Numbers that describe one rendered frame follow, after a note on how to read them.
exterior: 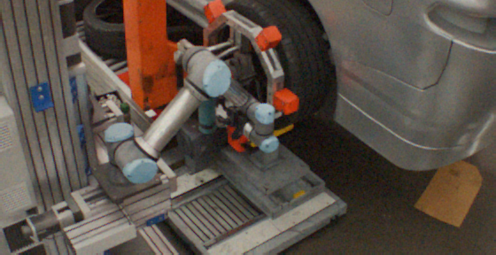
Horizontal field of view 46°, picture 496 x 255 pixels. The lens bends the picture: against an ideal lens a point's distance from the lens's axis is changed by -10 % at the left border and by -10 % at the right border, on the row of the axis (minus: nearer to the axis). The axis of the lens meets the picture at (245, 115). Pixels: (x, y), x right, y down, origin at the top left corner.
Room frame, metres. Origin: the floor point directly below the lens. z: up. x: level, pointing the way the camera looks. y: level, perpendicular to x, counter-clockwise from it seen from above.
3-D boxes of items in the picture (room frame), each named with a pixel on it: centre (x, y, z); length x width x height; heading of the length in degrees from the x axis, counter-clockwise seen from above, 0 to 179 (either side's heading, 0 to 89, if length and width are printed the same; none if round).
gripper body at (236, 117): (2.17, 0.02, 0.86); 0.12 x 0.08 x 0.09; 38
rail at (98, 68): (3.78, 1.24, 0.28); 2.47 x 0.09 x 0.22; 38
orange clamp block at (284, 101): (2.31, -0.17, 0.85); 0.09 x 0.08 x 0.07; 38
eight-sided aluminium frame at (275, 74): (2.56, 0.02, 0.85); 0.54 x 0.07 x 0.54; 38
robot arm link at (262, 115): (2.06, -0.07, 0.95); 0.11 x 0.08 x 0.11; 33
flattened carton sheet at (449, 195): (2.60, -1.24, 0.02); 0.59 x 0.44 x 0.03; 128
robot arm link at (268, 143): (2.04, -0.08, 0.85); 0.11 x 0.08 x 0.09; 38
